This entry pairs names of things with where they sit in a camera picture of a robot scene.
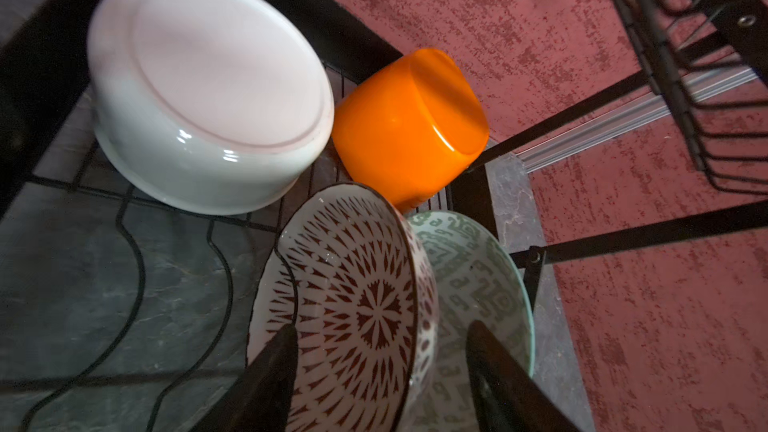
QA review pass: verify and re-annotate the red patterned bowl underneath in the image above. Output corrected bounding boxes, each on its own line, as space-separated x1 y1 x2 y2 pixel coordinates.
246 183 440 431

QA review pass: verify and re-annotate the white pink bowl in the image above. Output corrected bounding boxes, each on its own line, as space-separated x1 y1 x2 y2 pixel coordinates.
87 0 334 215

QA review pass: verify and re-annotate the green patterned ceramic bowl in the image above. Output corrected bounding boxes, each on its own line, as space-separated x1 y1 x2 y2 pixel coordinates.
408 211 535 431

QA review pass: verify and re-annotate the black wire dish rack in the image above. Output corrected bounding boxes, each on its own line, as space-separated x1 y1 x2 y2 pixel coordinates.
1 0 767 431

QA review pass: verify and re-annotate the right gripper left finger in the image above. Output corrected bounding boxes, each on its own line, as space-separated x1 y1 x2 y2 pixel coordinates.
193 324 298 431

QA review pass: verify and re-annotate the orange plastic bowl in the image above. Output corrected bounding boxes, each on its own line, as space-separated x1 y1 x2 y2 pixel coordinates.
332 48 489 213

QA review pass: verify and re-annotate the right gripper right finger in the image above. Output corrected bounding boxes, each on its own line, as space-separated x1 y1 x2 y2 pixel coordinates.
466 320 578 432

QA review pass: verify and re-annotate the right corner aluminium profile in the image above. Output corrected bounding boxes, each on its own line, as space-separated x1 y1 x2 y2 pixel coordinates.
515 66 757 173

